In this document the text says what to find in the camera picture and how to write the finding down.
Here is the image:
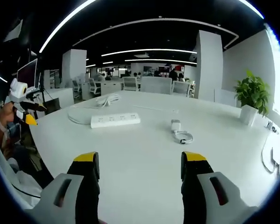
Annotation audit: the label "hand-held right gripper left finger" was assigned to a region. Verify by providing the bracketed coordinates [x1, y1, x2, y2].
[25, 151, 101, 224]

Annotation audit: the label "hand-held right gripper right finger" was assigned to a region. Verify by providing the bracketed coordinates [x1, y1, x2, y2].
[180, 151, 256, 224]

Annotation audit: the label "white charger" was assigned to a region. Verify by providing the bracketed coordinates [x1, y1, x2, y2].
[170, 119, 182, 133]

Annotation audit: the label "white power strip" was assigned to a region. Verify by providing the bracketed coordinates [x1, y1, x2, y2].
[90, 112, 141, 129]

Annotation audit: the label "white side desk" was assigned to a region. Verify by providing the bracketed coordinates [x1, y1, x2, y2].
[40, 87, 75, 111]

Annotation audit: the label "long ceiling light strip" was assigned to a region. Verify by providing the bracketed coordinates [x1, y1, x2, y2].
[39, 0, 99, 54]

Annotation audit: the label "small dark desk gadgets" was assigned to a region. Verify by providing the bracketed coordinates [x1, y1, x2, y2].
[266, 120, 280, 133]

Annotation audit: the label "person's left hand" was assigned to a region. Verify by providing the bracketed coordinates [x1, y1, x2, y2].
[0, 102, 17, 123]

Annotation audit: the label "computer monitor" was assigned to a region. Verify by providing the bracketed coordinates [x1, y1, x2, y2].
[16, 58, 39, 89]

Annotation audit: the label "black tripod stand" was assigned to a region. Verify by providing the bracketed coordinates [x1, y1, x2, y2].
[38, 71, 47, 105]

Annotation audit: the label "person's white clothing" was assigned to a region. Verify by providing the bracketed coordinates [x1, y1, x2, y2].
[3, 158, 43, 210]

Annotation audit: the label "green potted plant white pot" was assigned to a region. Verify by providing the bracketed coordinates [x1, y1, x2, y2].
[233, 69, 272, 126]

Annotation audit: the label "white coiled charger cable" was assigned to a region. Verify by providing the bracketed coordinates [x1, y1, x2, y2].
[172, 130, 194, 145]

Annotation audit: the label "thin black cable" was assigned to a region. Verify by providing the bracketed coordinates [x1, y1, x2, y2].
[0, 140, 42, 199]

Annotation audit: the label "white power strip cable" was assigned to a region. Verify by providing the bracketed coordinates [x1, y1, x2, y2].
[67, 92, 121, 125]

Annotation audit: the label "white cable loop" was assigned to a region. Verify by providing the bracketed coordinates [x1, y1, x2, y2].
[260, 134, 280, 175]

